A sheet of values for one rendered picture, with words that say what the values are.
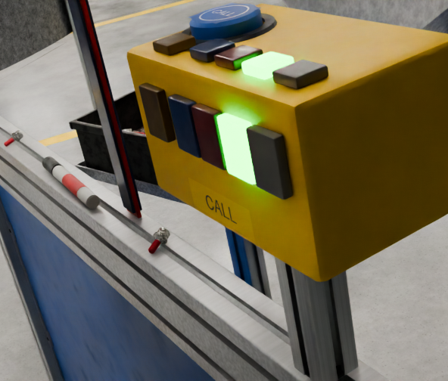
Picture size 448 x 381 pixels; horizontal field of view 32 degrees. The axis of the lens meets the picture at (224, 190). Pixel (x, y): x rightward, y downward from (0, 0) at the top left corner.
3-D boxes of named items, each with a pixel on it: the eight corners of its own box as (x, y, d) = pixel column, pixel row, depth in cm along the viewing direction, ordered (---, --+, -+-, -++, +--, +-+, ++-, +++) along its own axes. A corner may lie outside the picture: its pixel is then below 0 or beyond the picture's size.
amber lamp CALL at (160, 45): (197, 46, 42) (195, 35, 41) (169, 57, 41) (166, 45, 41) (181, 41, 43) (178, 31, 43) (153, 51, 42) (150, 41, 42)
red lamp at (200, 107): (234, 167, 38) (223, 110, 37) (224, 171, 38) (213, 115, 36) (210, 156, 40) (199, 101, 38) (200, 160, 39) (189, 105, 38)
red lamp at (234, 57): (266, 60, 37) (263, 48, 37) (234, 72, 37) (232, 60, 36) (244, 54, 39) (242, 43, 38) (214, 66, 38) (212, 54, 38)
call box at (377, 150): (474, 227, 40) (465, 28, 35) (323, 314, 36) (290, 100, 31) (287, 151, 53) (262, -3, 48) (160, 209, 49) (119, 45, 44)
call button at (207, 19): (278, 34, 43) (274, 3, 42) (218, 56, 41) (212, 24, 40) (238, 25, 46) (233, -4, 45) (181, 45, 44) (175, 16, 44)
